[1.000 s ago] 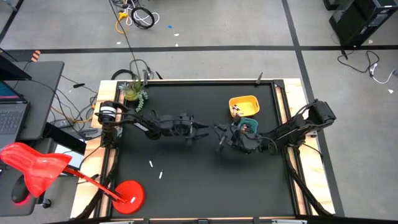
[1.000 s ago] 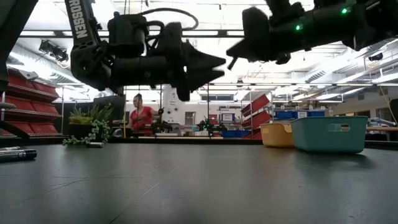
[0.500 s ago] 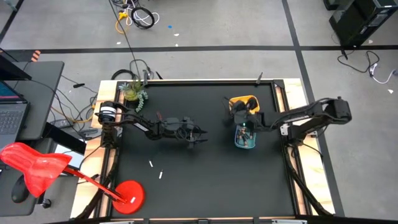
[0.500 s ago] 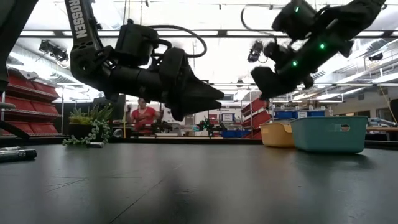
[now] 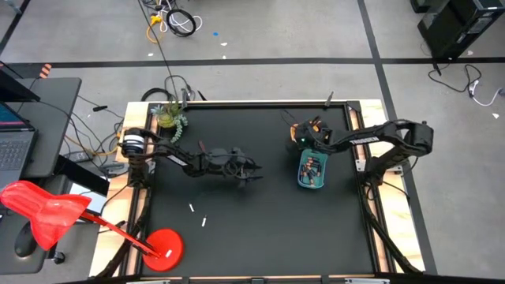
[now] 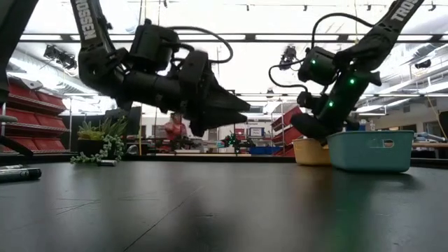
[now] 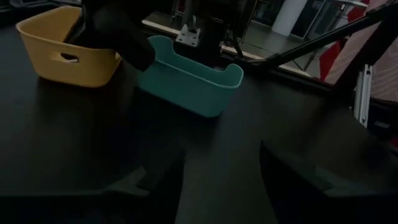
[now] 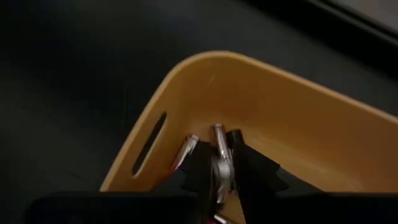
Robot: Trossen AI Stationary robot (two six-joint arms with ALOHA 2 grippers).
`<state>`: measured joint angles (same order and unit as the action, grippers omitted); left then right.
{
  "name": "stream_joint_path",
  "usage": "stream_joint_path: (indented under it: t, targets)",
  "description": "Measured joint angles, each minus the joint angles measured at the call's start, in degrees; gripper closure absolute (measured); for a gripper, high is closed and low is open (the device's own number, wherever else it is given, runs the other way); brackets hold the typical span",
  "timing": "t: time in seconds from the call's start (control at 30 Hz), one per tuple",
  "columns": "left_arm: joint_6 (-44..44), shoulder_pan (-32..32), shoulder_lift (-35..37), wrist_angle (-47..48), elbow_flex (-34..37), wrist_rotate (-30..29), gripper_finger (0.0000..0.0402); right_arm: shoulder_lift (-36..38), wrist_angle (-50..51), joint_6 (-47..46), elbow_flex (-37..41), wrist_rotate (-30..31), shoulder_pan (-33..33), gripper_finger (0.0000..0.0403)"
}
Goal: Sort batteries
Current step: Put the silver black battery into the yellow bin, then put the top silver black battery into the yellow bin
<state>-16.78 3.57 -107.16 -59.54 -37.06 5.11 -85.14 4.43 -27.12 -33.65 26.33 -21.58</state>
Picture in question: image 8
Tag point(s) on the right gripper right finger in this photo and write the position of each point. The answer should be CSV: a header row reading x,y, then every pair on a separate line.
x,y
258,183

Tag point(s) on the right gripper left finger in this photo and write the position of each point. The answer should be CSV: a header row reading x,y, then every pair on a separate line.
x,y
202,174

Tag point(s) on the white marker pen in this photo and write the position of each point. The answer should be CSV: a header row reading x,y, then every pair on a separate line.
x,y
222,168

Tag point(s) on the silver battery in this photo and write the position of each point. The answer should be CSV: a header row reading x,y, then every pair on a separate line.
x,y
222,219
188,146

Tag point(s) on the yellow plastic bin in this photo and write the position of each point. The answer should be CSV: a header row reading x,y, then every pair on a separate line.
x,y
280,124

